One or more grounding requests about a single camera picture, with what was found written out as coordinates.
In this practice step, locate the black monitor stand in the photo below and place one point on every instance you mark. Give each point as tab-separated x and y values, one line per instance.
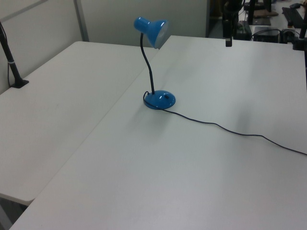
257	20

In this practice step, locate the black keyboard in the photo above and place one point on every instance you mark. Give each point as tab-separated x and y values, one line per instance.
293	16

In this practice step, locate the blue gooseneck desk lamp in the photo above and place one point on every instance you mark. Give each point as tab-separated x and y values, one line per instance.
158	98

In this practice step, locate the black camera pole with clamp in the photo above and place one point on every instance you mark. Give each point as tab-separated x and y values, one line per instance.
299	39
10	62

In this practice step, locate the black Franka robot arm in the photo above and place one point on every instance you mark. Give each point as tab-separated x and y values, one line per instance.
232	8

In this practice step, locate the black electronics box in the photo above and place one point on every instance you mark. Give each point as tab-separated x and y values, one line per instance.
266	34

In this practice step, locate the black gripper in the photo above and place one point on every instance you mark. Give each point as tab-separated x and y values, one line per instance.
227	28

